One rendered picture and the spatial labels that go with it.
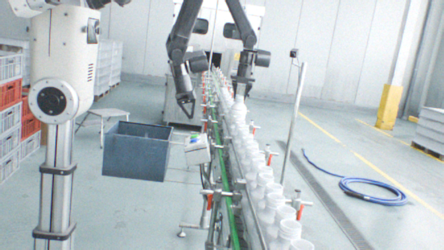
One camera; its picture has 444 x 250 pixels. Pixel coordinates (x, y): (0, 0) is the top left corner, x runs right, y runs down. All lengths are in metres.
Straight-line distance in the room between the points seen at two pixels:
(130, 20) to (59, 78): 10.44
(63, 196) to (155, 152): 0.58
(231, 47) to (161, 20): 5.79
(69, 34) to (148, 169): 0.88
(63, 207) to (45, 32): 0.62
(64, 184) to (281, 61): 10.65
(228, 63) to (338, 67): 6.70
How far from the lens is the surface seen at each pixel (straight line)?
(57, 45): 1.32
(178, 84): 1.31
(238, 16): 1.58
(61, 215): 1.54
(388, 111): 10.12
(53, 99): 1.36
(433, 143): 8.09
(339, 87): 12.40
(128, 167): 1.96
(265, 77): 11.77
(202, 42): 6.05
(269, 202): 0.77
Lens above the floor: 1.44
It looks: 12 degrees down
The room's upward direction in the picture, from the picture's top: 8 degrees clockwise
